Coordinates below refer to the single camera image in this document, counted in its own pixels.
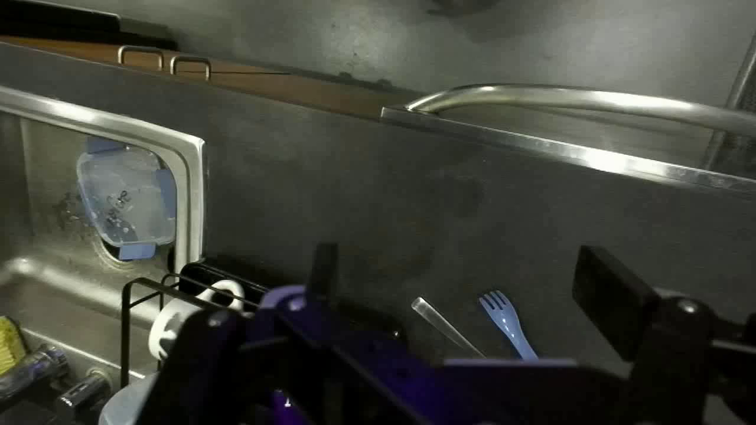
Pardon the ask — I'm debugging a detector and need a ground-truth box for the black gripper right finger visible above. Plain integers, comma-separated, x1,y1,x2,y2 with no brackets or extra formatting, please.
572,243,717,425

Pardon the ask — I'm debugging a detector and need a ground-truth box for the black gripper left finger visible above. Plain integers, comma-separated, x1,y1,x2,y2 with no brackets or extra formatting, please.
140,240,443,425

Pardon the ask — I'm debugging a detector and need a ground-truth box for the white mug checkered band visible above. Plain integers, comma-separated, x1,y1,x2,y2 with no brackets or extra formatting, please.
147,275,247,362

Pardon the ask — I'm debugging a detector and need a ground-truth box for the lower wooden cabinet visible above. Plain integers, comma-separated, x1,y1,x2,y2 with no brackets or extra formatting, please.
0,33,423,123

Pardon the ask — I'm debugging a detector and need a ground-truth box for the white plastic container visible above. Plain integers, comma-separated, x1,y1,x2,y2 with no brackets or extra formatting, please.
97,370,160,425

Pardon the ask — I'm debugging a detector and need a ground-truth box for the stainless steel sink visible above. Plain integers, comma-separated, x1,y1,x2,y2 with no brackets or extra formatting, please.
0,81,208,425

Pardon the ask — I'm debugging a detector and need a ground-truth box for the yellow sponge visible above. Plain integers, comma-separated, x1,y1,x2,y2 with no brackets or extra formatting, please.
0,313,29,378

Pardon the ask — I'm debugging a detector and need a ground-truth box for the lower cabinet metal handle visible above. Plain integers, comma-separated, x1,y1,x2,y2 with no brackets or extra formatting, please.
116,43,168,71
168,52,215,81

